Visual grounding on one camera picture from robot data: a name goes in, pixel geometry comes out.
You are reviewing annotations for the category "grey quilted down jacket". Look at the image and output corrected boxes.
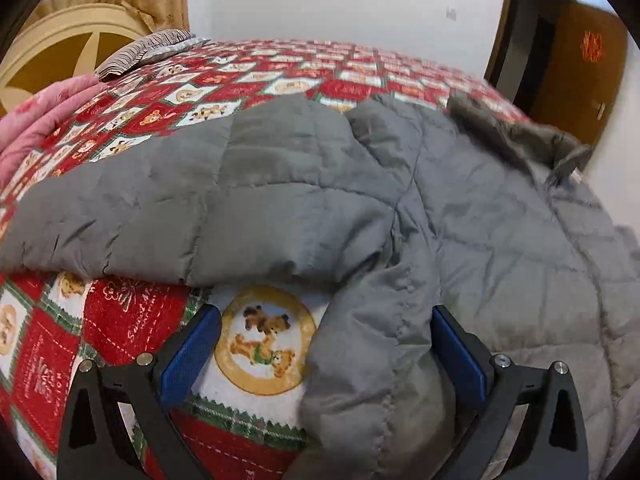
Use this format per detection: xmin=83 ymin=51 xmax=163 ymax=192
xmin=1 ymin=94 xmax=639 ymax=479

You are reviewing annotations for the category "red Christmas patchwork bedspread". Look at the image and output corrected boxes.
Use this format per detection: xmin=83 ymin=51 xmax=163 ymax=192
xmin=1 ymin=40 xmax=523 ymax=479

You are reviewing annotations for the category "pink folded blanket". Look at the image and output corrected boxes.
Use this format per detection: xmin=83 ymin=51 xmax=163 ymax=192
xmin=1 ymin=74 xmax=107 ymax=188

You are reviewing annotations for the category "brown wooden door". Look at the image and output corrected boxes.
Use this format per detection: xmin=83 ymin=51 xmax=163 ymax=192
xmin=528 ymin=2 xmax=628 ymax=145

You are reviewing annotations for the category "red double happiness sticker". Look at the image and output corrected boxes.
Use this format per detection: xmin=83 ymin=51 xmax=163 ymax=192
xmin=580 ymin=30 xmax=605 ymax=63

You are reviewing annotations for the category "cream wooden headboard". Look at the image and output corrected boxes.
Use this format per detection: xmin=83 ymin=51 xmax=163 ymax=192
xmin=1 ymin=3 xmax=148 ymax=114

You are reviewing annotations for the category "striped grey pillow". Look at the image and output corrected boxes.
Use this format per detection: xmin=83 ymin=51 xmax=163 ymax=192
xmin=94 ymin=29 xmax=208 ymax=80

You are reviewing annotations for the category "brown wooden door frame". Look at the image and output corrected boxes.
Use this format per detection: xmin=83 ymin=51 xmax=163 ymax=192
xmin=484 ymin=0 xmax=573 ymax=101

